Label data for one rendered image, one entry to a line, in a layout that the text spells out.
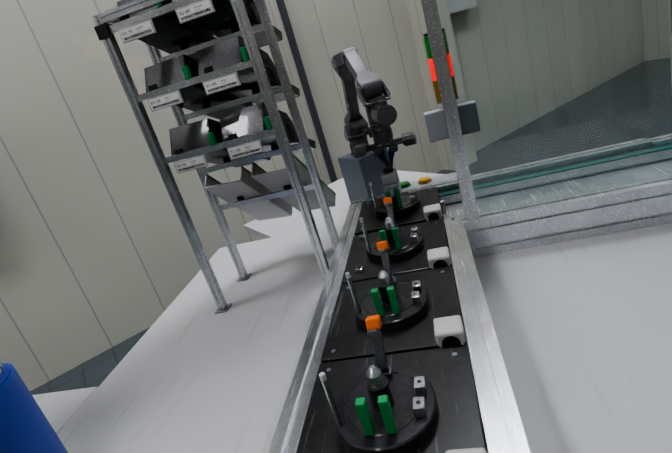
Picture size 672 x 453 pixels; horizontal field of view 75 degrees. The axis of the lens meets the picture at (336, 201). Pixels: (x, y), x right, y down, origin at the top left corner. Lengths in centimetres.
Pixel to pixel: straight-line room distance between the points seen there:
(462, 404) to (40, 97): 302
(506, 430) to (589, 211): 68
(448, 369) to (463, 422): 9
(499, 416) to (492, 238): 59
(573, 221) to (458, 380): 62
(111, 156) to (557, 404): 297
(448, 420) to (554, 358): 29
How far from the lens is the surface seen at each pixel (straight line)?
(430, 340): 75
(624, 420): 78
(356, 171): 163
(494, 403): 67
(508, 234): 116
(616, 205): 120
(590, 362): 86
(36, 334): 349
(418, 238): 103
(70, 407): 126
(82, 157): 328
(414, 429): 60
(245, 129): 112
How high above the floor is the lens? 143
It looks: 18 degrees down
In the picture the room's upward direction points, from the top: 17 degrees counter-clockwise
